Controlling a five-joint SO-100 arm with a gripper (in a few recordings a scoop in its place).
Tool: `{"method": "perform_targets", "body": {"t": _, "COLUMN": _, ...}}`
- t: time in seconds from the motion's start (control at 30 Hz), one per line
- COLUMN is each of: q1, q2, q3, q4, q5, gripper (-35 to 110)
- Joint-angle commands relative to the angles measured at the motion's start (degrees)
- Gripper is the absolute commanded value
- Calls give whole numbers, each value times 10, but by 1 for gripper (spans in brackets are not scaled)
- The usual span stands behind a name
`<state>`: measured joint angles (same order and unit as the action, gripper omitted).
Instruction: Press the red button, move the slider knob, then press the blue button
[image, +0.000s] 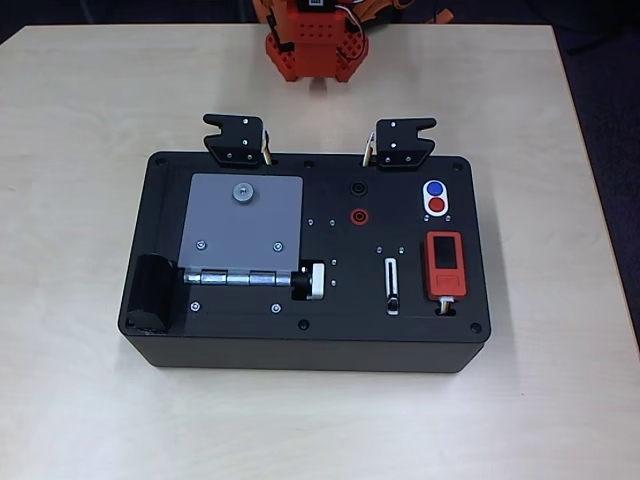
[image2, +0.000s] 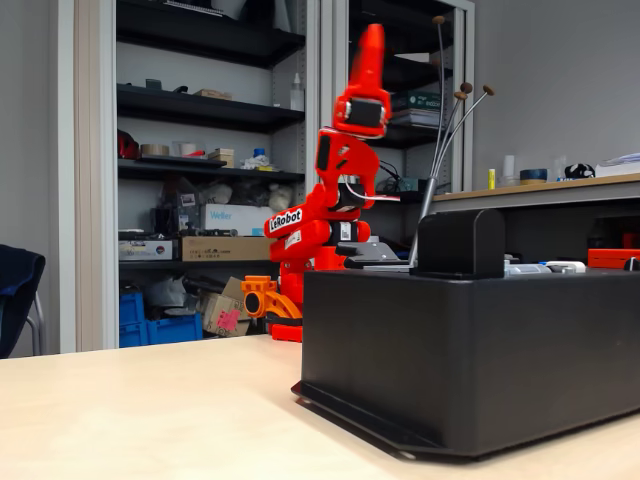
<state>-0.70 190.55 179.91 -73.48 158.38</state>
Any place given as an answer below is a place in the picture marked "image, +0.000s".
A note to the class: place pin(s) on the red push button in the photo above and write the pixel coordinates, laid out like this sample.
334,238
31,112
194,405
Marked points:
437,204

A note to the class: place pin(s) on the blue push button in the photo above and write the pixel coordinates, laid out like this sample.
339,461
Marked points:
435,188

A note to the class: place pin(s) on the red robot arm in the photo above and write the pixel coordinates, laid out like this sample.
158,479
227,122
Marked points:
320,45

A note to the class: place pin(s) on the white slider track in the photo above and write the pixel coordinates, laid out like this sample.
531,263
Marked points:
388,275

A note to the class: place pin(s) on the black and silver knob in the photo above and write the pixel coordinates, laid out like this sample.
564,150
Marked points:
316,281

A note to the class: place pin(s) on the red round socket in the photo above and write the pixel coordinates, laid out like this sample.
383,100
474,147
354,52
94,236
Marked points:
360,216

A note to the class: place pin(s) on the black round socket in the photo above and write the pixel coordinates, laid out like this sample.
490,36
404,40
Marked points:
359,189

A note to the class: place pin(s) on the grey hinged door plate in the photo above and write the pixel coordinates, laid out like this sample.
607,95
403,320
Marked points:
240,230

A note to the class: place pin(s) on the grey round door knob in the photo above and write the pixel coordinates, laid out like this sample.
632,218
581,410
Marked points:
243,192

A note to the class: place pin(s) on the silver metal hinge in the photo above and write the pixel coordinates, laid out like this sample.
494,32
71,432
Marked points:
235,277

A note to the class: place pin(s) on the blue and red buttons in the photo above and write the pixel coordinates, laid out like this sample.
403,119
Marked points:
425,205

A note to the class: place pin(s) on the black task board box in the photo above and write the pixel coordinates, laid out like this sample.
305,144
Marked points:
350,350

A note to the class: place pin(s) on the red display module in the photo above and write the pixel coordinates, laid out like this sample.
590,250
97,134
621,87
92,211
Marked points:
447,285

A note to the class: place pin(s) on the black rounded post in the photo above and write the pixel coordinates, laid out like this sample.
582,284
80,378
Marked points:
147,295

